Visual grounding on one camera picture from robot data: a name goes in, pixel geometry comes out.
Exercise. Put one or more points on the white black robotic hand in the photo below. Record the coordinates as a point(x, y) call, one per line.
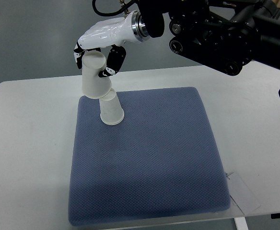
point(113, 33)

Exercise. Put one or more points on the white paper cup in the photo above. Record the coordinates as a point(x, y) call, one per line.
point(94, 87)
point(111, 112)

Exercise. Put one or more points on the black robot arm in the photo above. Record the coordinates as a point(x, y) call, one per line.
point(224, 35)

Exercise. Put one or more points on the white paper cup on cushion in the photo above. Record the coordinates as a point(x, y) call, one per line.
point(111, 112)

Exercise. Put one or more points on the blue grey fabric cushion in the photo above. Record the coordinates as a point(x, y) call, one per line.
point(160, 161)

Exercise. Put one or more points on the white paper sheet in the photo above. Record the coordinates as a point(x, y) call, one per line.
point(241, 194)

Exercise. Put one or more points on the white table leg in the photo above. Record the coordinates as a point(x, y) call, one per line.
point(241, 223)

